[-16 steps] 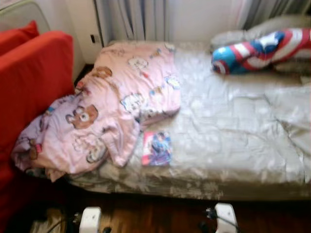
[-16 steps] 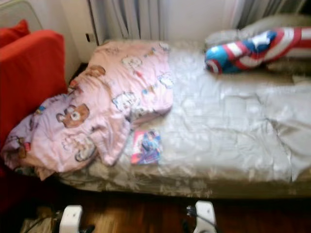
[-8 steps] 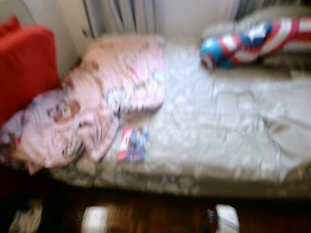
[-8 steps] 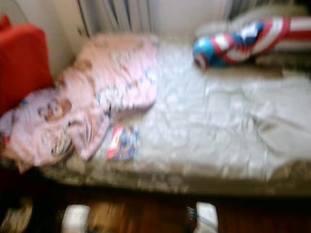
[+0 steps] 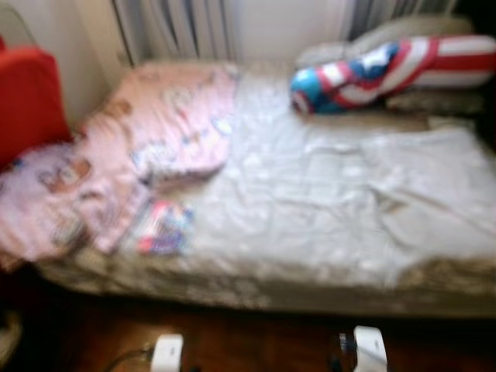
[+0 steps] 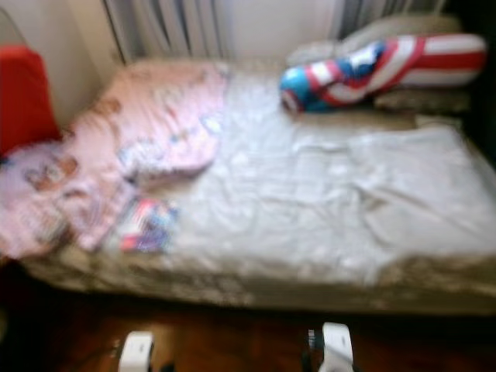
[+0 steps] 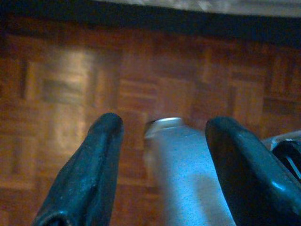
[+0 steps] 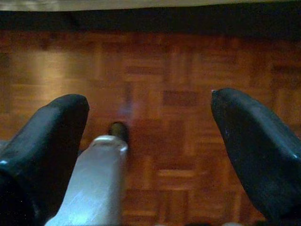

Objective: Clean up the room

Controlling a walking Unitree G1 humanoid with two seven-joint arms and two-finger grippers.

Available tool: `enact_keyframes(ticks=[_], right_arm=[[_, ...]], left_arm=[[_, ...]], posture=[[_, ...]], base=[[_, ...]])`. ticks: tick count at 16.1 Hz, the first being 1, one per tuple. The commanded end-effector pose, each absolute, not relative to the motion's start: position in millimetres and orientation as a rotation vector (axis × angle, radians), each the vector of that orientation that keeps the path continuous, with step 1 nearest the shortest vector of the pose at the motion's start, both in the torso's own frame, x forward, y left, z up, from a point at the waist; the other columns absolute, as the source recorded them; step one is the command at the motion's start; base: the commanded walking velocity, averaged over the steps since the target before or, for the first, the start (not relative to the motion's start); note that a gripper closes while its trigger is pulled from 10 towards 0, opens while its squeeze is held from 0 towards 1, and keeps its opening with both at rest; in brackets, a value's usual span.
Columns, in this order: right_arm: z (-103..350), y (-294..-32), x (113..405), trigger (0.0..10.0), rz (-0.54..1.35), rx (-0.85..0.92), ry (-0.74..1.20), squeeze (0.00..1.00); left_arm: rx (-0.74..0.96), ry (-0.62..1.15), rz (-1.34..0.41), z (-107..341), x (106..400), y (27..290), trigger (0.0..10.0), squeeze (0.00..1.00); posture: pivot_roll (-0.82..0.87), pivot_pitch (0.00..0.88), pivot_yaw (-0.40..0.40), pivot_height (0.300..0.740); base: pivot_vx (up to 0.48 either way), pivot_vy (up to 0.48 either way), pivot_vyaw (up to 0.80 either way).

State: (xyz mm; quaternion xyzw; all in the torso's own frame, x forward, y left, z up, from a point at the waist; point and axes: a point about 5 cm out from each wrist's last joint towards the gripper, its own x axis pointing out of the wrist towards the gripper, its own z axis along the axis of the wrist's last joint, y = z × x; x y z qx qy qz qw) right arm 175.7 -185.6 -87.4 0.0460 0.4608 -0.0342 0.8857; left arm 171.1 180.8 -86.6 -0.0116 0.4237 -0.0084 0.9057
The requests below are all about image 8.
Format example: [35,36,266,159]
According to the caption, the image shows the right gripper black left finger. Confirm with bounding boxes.
[0,93,90,226]

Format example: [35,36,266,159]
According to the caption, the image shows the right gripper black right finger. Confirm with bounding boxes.
[210,87,301,223]

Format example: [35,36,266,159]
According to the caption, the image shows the silver right robot leg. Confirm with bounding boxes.
[44,121,129,226]

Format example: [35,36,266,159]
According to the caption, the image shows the beige floral bed sheet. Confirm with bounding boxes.
[0,0,301,11]

